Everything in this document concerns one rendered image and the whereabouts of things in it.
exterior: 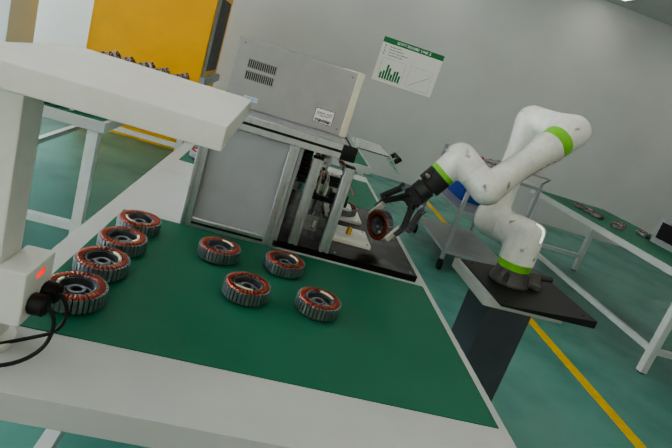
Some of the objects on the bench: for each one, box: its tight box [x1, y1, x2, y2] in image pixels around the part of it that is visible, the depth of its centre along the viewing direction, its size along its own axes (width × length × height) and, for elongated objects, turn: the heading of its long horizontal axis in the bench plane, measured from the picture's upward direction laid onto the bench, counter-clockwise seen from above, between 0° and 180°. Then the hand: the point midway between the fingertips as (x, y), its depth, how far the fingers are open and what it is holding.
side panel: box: [180, 129, 301, 247], centre depth 142 cm, size 28×3×32 cm, turn 47°
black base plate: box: [275, 189, 417, 282], centre depth 183 cm, size 47×64×2 cm
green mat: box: [20, 209, 499, 429], centre depth 118 cm, size 94×61×1 cm, turn 47°
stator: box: [367, 209, 394, 242], centre depth 167 cm, size 11×4×11 cm, turn 169°
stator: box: [295, 286, 342, 321], centre depth 118 cm, size 11×11×4 cm
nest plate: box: [332, 225, 371, 250], centre depth 171 cm, size 15×15×1 cm
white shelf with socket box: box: [0, 42, 252, 368], centre depth 82 cm, size 35×37×46 cm
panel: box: [273, 148, 304, 241], centre depth 175 cm, size 1×66×30 cm, turn 137°
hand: (381, 224), depth 167 cm, fingers closed on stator, 11 cm apart
